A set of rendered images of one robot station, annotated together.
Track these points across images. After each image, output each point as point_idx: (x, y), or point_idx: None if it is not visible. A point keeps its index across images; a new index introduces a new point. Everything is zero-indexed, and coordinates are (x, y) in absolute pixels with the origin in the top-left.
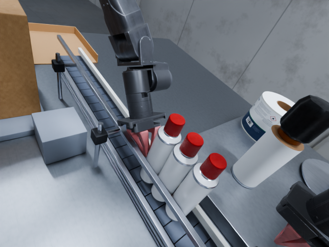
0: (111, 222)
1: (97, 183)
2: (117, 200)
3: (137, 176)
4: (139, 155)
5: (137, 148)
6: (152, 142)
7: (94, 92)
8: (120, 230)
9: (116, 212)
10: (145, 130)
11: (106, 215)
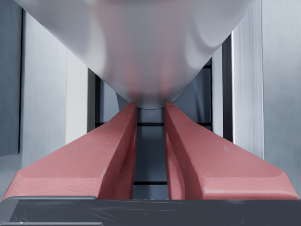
0: (290, 33)
1: (281, 156)
2: None
3: (194, 86)
4: (256, 86)
5: (242, 134)
6: (127, 128)
7: None
8: (278, 6)
9: (268, 49)
10: (244, 201)
11: (293, 56)
